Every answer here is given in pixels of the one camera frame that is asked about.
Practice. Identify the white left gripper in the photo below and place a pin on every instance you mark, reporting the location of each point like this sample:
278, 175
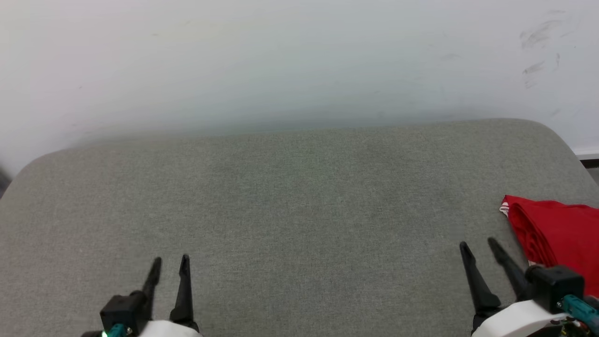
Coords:
168, 330

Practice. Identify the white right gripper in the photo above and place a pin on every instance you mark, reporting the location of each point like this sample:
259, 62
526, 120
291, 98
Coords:
519, 323

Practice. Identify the red jersey with white trim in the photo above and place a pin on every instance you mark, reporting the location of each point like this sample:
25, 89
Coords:
561, 234

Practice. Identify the grey fabric sofa seat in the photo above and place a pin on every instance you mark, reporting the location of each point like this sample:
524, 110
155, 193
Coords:
299, 220

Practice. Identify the white and dark skirting board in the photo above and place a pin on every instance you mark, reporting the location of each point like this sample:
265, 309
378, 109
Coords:
589, 159

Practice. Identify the dark grey skirting strip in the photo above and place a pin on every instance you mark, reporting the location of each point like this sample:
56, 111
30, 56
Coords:
3, 180

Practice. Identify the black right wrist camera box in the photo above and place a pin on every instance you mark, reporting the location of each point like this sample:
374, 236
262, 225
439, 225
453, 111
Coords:
554, 285

